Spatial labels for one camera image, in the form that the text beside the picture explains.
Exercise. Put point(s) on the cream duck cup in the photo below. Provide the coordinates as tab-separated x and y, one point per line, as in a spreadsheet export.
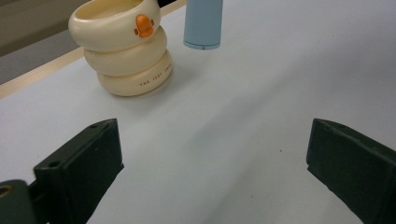
124	59

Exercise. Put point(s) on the white table board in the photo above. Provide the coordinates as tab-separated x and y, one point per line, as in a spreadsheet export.
218	124

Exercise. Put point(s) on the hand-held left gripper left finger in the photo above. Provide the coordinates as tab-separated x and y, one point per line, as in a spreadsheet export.
81	168

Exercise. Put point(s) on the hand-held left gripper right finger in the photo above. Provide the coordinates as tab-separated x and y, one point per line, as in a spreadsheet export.
358	168

